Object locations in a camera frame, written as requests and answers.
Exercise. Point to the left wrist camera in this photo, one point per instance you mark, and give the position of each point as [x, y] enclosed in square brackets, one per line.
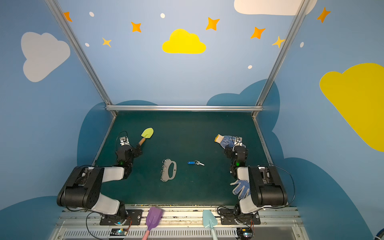
[124, 141]

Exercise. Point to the metal key holder plate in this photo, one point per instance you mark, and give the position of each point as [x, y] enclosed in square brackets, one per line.
[169, 170]

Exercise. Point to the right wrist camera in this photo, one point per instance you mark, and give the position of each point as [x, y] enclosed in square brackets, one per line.
[238, 141]

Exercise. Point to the front aluminium rail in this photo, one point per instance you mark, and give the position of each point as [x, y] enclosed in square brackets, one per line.
[183, 223]

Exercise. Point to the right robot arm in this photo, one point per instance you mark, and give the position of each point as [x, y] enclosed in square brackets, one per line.
[258, 187]

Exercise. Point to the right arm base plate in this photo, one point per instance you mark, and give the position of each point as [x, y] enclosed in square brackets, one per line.
[230, 217]

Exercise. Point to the aluminium frame right post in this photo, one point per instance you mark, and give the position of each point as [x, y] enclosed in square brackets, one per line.
[291, 34]

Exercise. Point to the green trowel wooden handle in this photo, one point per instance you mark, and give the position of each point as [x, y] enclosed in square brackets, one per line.
[147, 133]

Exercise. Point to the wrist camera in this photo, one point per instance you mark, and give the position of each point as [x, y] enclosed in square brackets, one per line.
[124, 141]
[238, 141]

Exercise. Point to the far blue dotted glove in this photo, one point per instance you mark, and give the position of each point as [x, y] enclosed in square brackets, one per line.
[225, 141]

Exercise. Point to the aluminium frame left post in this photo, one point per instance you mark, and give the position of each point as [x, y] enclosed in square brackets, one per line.
[57, 12]

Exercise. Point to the near blue dotted glove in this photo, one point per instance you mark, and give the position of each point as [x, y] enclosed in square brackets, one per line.
[242, 188]

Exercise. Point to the teal toy shovel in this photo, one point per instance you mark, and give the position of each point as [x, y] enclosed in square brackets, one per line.
[209, 222]

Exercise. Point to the blue dotted glove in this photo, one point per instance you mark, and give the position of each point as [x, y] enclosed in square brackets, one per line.
[242, 188]
[225, 141]

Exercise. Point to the purple toy shovel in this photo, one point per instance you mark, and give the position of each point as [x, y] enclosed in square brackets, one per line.
[152, 220]

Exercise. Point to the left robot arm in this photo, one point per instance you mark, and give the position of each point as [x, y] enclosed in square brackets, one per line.
[82, 190]

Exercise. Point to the aluminium frame rear bar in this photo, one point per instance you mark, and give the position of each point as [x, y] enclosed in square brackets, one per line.
[143, 108]

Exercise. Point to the aluminium frame post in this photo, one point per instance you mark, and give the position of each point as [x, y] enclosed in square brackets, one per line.
[291, 34]
[57, 12]

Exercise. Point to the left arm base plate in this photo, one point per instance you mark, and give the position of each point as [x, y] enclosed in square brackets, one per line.
[132, 217]

